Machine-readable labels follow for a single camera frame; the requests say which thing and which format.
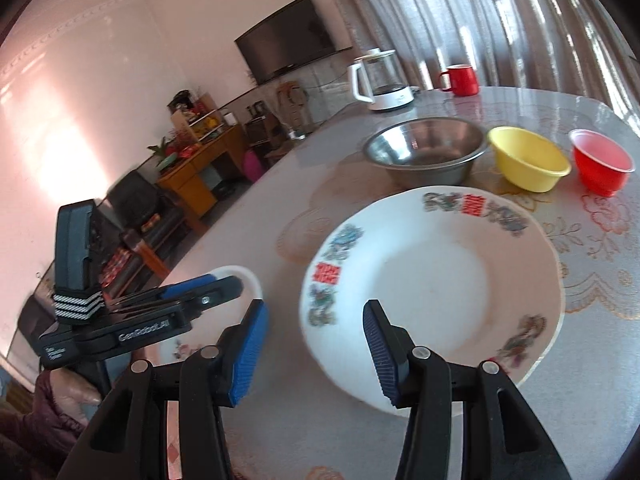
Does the large floral print plate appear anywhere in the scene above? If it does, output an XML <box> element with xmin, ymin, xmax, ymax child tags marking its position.
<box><xmin>299</xmin><ymin>186</ymin><xmax>566</xmax><ymax>417</ymax></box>

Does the red plastic bowl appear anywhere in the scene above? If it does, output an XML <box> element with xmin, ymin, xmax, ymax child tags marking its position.
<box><xmin>568</xmin><ymin>129</ymin><xmax>635</xmax><ymax>197</ymax></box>

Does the glass fish tank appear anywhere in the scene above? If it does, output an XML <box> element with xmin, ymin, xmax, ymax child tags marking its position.
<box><xmin>272</xmin><ymin>57</ymin><xmax>361</xmax><ymax>136</ymax></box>

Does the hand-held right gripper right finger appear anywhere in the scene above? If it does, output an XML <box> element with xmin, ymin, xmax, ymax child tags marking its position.
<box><xmin>362</xmin><ymin>299</ymin><xmax>573</xmax><ymax>480</ymax></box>

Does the dark small appliance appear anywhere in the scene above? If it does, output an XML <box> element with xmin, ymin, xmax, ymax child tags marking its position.
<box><xmin>245</xmin><ymin>115</ymin><xmax>271</xmax><ymax>145</ymax></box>

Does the red mug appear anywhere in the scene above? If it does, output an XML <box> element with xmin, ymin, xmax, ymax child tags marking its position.
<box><xmin>438</xmin><ymin>64</ymin><xmax>480</xmax><ymax>97</ymax></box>

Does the small white plate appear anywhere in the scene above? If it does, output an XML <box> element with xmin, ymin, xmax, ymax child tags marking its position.
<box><xmin>157</xmin><ymin>265</ymin><xmax>264</xmax><ymax>366</ymax></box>

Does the potted green plant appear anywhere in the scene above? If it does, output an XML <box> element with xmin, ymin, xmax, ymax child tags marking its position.
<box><xmin>147</xmin><ymin>137</ymin><xmax>173</xmax><ymax>162</ymax></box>

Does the pink plastic bin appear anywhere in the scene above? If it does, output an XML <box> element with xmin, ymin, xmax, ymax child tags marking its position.
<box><xmin>243</xmin><ymin>149</ymin><xmax>264</xmax><ymax>182</ymax></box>

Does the floral lace table cover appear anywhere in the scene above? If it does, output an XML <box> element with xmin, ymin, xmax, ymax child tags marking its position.
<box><xmin>150</xmin><ymin>86</ymin><xmax>640</xmax><ymax>480</ymax></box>

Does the stainless steel bowl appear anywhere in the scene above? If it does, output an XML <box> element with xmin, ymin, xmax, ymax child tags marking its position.
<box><xmin>362</xmin><ymin>117</ymin><xmax>490</xmax><ymax>187</ymax></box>

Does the grey sheer curtain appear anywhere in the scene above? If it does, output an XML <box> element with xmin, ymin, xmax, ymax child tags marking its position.
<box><xmin>325</xmin><ymin>0</ymin><xmax>640</xmax><ymax>131</ymax></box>

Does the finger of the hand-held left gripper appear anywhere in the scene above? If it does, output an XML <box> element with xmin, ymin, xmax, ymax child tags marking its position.
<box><xmin>172</xmin><ymin>276</ymin><xmax>244</xmax><ymax>322</ymax></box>
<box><xmin>102</xmin><ymin>274</ymin><xmax>217</xmax><ymax>311</ymax></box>

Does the black flat television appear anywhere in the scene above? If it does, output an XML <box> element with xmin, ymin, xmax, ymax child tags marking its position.
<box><xmin>234</xmin><ymin>0</ymin><xmax>337</xmax><ymax>86</ymax></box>

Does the person's left forearm maroon sleeve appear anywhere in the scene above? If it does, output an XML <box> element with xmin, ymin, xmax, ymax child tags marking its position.
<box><xmin>0</xmin><ymin>367</ymin><xmax>96</xmax><ymax>480</ymax></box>

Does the cluttered wooden shelf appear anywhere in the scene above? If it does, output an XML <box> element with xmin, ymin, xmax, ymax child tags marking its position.
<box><xmin>167</xmin><ymin>91</ymin><xmax>228</xmax><ymax>147</ymax></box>

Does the yellow plastic bowl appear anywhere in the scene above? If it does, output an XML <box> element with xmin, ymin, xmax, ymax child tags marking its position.
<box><xmin>487</xmin><ymin>126</ymin><xmax>572</xmax><ymax>193</ymax></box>

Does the wooden cabinet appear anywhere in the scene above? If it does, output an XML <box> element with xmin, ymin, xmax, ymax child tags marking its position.
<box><xmin>156</xmin><ymin>122</ymin><xmax>246</xmax><ymax>218</ymax></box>

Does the white glass electric kettle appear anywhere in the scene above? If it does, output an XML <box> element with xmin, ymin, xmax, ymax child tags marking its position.
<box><xmin>347</xmin><ymin>48</ymin><xmax>416</xmax><ymax>112</ymax></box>

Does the black armchair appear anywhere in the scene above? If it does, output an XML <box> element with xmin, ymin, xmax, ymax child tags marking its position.
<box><xmin>107</xmin><ymin>170</ymin><xmax>161</xmax><ymax>228</ymax></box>

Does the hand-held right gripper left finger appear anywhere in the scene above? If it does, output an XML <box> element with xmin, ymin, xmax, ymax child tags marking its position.
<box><xmin>62</xmin><ymin>299</ymin><xmax>269</xmax><ymax>480</ymax></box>

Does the person's left hand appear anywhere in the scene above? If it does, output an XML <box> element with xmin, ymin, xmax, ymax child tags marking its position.
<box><xmin>47</xmin><ymin>369</ymin><xmax>103</xmax><ymax>423</ymax></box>

